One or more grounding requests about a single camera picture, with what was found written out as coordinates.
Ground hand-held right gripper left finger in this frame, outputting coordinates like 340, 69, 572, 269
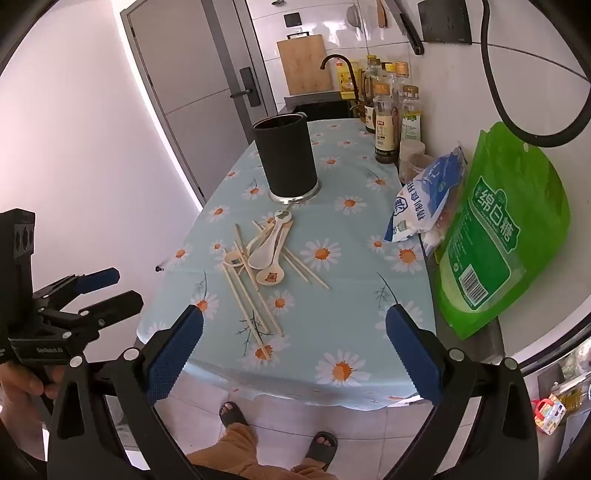
46, 304, 218, 480

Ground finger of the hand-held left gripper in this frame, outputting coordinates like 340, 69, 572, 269
39, 290, 145, 330
33, 268, 121, 303

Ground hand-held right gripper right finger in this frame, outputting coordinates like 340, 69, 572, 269
383, 304, 541, 480

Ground group of wooden chopsticks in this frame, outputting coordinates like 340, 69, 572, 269
222, 220, 331, 349

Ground small print ceramic spoon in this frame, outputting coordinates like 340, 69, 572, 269
223, 240, 259, 267

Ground green print ceramic spoon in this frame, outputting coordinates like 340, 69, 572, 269
245, 209, 293, 252

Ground black utensil holder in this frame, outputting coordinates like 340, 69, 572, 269
252, 112, 322, 205

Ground person's left hand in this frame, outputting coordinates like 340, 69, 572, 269
0, 360, 64, 407

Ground black sandal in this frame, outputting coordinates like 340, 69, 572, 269
302, 431, 339, 472
219, 401, 250, 430

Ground daisy print tablecloth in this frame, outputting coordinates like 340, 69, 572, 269
137, 117, 437, 411

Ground tan fuzzy trousers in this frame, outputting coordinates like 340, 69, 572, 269
185, 422, 334, 480

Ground white red plastic packet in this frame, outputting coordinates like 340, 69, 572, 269
420, 194, 462, 257

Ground green sugar bag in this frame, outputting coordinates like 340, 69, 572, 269
434, 121, 572, 341

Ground colourful small carton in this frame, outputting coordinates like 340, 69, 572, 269
533, 397, 568, 435

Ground white blue salt bag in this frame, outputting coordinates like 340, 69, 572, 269
384, 143, 468, 243

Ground clear plastic jar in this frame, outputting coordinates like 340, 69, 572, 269
406, 154, 437, 185
398, 140, 426, 183

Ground grey door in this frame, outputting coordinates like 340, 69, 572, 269
121, 0, 278, 208

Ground group of condiment bottles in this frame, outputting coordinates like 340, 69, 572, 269
360, 54, 424, 165

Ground black kitchen sink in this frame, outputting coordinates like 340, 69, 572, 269
284, 91, 365, 123

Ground yellow oil bottle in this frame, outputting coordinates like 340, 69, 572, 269
335, 59, 363, 100

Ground black faucet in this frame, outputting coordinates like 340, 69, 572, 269
320, 54, 361, 100

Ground wooden cutting board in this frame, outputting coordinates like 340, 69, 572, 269
276, 33, 334, 97

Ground black door handle lock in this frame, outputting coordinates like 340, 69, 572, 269
230, 67, 262, 108

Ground black cable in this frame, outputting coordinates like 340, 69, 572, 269
480, 0, 591, 148

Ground kitchen cleaver black handle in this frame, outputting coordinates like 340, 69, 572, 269
385, 0, 424, 56

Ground black wall power socket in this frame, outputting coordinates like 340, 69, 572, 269
418, 0, 472, 45

